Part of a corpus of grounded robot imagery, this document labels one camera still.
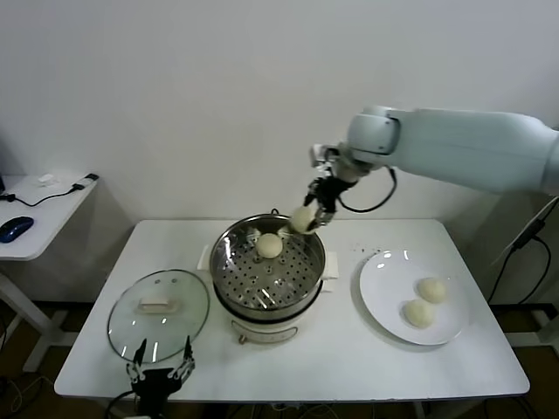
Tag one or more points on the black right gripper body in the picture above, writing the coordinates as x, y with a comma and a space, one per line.
329, 191

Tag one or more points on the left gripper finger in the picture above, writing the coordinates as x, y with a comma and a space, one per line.
139, 355
188, 355

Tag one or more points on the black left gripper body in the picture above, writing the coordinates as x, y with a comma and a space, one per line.
155, 380

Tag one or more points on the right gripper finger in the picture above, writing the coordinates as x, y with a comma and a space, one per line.
325, 217
310, 195

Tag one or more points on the white steamed baozi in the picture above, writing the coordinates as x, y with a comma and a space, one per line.
301, 219
268, 245
431, 289
418, 313

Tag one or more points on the round glass pot lid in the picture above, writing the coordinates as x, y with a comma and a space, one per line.
183, 297

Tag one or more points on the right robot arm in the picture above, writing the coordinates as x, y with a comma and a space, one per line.
458, 139

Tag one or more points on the stainless steel steamer basket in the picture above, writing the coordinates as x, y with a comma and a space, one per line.
244, 275

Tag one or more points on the white electric cooker pot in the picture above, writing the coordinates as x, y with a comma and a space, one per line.
262, 329

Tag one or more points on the white round plate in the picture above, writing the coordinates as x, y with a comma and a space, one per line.
384, 279

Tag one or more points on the white side desk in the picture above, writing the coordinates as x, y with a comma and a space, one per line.
43, 227

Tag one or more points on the blue computer mouse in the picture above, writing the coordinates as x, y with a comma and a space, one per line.
15, 229

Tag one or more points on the small white plastic object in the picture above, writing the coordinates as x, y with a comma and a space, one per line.
47, 179

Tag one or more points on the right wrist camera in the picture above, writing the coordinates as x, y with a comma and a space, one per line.
325, 155

